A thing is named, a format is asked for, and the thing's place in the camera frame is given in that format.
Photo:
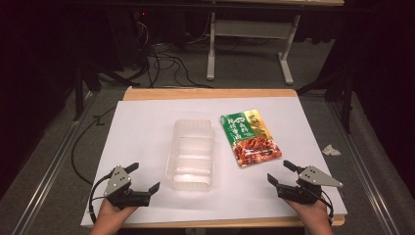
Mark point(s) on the crumpled white paper scrap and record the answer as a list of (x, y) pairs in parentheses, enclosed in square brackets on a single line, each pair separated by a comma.
[(331, 150)]

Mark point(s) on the black equipment box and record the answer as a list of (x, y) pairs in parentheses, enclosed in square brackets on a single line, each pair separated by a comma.
[(124, 39)]

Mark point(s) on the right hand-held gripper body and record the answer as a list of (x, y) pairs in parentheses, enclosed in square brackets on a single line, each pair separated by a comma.
[(314, 178)]

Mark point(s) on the green snack packet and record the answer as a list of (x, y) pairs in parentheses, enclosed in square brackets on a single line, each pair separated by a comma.
[(249, 137)]

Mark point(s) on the black metal stand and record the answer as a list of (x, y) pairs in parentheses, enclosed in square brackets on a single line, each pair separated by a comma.
[(79, 94), (346, 98)]

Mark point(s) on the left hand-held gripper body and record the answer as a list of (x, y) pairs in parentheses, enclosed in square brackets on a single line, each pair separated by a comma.
[(118, 182)]

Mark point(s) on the white paper sheet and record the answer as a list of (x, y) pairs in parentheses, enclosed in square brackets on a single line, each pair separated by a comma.
[(147, 137)]

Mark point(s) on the wooden table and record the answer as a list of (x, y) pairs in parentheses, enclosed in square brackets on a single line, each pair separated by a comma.
[(208, 94)]

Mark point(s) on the person's right hand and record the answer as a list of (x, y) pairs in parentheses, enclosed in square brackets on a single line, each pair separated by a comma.
[(314, 213)]

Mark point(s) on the metal floor rail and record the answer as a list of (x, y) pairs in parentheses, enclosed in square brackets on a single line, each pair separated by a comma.
[(359, 166), (49, 176)]

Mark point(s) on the person's left hand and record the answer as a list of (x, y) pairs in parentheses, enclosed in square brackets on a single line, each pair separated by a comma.
[(112, 213)]

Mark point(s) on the white metal table frame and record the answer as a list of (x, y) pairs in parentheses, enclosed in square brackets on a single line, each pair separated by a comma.
[(251, 28)]

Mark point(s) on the clear plastic container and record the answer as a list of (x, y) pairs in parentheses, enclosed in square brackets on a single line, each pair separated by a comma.
[(191, 153)]

